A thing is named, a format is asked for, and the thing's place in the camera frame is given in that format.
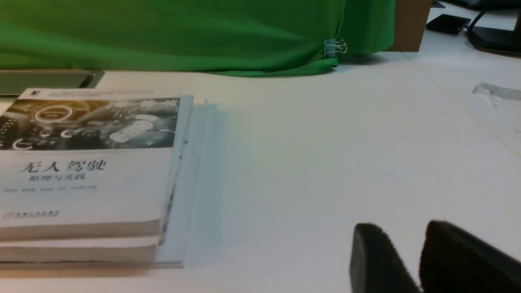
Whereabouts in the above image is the metal desk cable tray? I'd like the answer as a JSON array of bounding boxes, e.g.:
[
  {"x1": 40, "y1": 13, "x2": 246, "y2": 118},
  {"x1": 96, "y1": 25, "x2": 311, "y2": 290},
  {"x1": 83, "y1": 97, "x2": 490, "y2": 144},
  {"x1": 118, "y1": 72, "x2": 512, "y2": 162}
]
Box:
[{"x1": 0, "y1": 69, "x2": 105, "y2": 98}]

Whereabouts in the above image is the silver binder clip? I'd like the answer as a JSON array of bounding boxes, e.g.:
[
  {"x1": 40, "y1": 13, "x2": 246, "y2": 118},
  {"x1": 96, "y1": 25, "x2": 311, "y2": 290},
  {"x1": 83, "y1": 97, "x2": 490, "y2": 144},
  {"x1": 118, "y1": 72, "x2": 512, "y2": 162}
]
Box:
[{"x1": 323, "y1": 39, "x2": 348, "y2": 59}]

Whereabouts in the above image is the black monitor stand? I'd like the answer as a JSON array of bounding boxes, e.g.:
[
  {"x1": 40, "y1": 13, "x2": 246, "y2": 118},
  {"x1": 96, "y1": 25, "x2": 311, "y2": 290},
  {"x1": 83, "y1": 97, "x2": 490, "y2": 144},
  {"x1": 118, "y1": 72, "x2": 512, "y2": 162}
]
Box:
[{"x1": 466, "y1": 0, "x2": 521, "y2": 58}]

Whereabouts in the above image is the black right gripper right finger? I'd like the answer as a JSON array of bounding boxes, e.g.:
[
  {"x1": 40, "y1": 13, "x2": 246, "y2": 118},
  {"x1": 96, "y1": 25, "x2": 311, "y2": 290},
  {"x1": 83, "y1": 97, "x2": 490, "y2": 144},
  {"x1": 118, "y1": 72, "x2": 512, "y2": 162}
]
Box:
[{"x1": 419, "y1": 221, "x2": 521, "y2": 293}]

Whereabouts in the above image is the white top book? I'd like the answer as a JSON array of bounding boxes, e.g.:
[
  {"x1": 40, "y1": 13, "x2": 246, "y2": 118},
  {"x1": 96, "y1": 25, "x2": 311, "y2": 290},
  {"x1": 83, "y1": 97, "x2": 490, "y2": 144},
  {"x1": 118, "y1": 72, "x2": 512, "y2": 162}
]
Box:
[{"x1": 0, "y1": 88, "x2": 193, "y2": 241}]

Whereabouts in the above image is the white bottom book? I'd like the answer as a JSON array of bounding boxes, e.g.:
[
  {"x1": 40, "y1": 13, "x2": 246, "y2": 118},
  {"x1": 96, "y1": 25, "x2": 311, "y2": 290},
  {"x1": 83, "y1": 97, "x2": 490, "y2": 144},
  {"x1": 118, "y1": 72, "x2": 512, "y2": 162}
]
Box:
[{"x1": 1, "y1": 101, "x2": 211, "y2": 270}]

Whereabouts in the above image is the brown cardboard box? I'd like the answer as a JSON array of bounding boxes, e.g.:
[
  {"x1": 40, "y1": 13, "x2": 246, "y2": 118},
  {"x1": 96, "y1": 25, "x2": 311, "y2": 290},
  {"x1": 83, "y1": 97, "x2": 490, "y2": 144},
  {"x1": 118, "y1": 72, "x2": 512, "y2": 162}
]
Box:
[{"x1": 387, "y1": 0, "x2": 432, "y2": 52}]

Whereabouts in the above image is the black flat device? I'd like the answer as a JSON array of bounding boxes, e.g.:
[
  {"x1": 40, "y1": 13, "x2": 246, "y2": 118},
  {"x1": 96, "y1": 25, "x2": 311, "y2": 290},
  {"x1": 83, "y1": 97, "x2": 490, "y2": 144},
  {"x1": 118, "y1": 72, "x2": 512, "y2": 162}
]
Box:
[{"x1": 426, "y1": 14, "x2": 471, "y2": 35}]

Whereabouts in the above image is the green backdrop cloth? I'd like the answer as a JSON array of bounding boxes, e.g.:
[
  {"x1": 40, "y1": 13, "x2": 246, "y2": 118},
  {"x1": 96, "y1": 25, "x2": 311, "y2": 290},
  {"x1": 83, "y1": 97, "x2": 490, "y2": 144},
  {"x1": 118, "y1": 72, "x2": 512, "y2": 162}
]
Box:
[{"x1": 0, "y1": 0, "x2": 396, "y2": 77}]

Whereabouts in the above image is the white book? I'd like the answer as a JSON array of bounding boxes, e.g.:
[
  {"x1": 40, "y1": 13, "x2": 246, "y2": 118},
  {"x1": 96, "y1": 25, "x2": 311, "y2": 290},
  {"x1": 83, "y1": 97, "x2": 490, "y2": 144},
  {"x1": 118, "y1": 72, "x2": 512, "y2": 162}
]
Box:
[
  {"x1": 1, "y1": 101, "x2": 211, "y2": 270},
  {"x1": 0, "y1": 88, "x2": 193, "y2": 241}
]

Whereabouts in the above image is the clear plastic piece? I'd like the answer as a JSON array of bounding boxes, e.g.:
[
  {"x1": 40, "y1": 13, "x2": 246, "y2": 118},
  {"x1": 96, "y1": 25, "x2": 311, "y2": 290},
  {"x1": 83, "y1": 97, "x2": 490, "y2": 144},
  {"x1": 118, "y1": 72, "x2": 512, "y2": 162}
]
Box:
[{"x1": 472, "y1": 82, "x2": 521, "y2": 108}]

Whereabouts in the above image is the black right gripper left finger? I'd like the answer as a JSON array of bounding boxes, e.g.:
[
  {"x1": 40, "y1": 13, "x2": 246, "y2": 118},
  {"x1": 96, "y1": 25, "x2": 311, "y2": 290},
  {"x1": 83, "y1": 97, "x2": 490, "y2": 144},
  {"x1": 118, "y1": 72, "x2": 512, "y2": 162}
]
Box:
[{"x1": 349, "y1": 223, "x2": 421, "y2": 293}]

